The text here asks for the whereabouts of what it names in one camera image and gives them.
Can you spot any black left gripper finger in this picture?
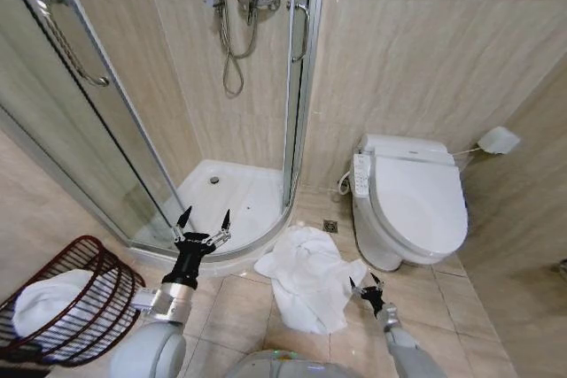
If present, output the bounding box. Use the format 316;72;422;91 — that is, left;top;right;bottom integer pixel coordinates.
171;205;194;243
209;209;233;248

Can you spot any white crumpled towel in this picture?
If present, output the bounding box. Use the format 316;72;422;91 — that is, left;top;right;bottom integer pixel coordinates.
253;225;369;335

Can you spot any white towel in hamper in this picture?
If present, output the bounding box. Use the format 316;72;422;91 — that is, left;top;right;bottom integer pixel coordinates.
12;267;97;338

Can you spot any white shower tray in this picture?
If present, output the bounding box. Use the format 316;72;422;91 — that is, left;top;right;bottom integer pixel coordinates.
128;158;293;269

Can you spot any white toilet with lid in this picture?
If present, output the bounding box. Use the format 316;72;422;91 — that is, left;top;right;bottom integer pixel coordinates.
352;132;470;272

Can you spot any white robot front shell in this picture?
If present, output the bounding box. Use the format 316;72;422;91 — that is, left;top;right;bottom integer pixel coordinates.
225;349;352;378

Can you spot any white bidet control panel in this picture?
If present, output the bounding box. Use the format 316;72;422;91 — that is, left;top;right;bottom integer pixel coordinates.
352;152;372;197

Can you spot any chrome shower mixer tap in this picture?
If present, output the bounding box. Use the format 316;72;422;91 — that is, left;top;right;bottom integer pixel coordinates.
235;0;282;27

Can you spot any white toilet supply cable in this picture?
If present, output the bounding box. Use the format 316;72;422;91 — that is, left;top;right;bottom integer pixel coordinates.
332;168;355;197

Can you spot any dark red wire hamper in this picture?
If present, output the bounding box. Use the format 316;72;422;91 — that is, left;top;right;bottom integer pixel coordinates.
0;235;146;355

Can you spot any glass shower door with handle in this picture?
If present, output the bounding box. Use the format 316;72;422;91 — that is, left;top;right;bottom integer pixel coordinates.
0;0;187;250

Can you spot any chrome shower hose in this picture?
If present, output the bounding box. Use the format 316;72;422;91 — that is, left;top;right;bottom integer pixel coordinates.
208;0;260;96

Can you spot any glass shower panel with handle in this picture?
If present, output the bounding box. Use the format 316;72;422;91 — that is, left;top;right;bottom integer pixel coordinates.
281;0;328;215

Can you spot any white wall box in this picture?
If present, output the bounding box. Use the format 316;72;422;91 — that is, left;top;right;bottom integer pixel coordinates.
477;126;521;156

